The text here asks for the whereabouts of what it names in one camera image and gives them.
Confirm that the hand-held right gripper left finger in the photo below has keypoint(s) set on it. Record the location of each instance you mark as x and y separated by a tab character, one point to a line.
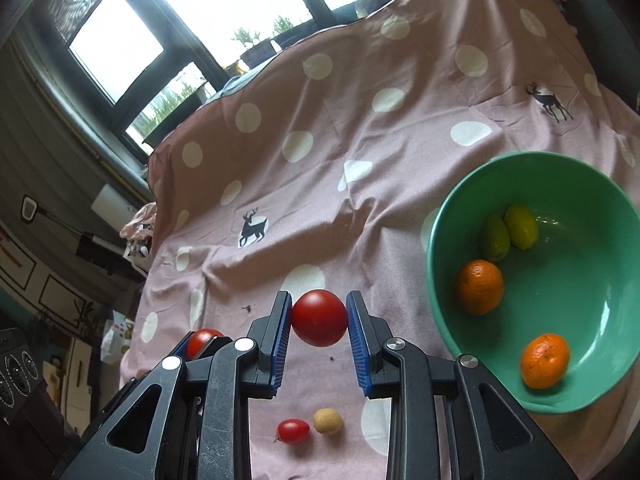
282	340

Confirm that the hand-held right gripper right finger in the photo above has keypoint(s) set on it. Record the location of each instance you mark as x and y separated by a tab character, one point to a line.
357	345

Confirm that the orange mandarin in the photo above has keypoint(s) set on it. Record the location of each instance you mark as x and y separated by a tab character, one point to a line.
479	287
545	362

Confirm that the green mango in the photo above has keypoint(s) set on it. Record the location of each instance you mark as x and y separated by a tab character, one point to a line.
494	237
521	226

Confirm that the green plastic bowl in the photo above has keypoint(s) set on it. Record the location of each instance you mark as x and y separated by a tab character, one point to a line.
575	270

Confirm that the small oblong red tomato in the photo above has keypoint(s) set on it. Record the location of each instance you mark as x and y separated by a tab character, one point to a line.
293	431

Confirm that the printed paper bag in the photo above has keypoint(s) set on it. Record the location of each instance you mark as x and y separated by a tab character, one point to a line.
117	337

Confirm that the pink printed cloth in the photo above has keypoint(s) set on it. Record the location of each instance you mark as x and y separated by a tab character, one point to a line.
137	232

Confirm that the white cabinet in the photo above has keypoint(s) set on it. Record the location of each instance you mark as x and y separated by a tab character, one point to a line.
75	367

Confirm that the pink polka dot blanket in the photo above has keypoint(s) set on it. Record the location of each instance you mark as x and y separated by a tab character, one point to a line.
350	135

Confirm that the white board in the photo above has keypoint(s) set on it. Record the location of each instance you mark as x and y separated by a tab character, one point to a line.
112	205

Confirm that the grey blue cloth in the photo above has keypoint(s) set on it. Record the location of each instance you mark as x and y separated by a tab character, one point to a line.
232	84

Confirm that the black dial panel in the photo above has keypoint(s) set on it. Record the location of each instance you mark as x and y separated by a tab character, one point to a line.
15	375

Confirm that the dark planter box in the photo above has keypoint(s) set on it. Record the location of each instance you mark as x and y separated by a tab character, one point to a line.
256	53

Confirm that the black framed window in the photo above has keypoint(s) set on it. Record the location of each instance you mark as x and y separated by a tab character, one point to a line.
175	15

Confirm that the grey sofa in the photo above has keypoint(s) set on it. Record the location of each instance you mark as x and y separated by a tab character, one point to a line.
605	25

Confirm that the black wall fixture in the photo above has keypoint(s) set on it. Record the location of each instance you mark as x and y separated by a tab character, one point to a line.
97	247

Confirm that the yellow wall pipe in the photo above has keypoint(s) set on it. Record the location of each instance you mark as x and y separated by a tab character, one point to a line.
102	156

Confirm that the black wall lamp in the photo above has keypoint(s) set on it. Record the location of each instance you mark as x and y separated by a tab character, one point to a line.
31	210

